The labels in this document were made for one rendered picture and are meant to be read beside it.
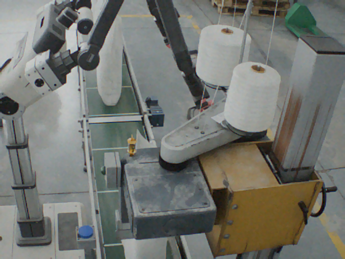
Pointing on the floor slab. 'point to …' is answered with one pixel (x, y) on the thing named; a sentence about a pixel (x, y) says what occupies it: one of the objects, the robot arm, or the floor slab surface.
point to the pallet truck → (301, 20)
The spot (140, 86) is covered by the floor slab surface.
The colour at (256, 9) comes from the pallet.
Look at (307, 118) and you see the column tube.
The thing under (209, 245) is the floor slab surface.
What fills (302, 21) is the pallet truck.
